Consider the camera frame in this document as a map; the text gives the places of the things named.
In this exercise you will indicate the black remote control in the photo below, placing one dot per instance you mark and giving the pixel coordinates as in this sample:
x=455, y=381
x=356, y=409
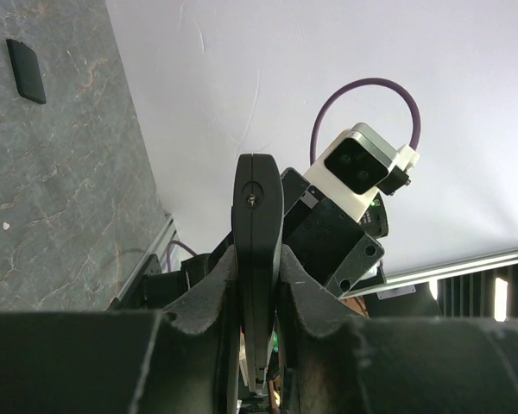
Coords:
x=257, y=218

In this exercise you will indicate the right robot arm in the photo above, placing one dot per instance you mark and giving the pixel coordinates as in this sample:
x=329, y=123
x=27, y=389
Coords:
x=341, y=253

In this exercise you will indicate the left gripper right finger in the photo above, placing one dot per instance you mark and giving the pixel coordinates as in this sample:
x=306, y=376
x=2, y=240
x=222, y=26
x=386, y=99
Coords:
x=333, y=361

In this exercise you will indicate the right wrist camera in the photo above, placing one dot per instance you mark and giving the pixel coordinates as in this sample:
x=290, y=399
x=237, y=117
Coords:
x=357, y=166

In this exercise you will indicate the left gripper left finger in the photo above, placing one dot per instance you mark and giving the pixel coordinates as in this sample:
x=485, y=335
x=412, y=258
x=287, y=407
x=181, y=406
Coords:
x=181, y=359

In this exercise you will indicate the black battery cover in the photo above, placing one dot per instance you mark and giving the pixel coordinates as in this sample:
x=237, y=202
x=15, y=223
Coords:
x=26, y=70

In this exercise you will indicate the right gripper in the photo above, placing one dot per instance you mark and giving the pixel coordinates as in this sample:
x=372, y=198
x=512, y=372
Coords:
x=335, y=250

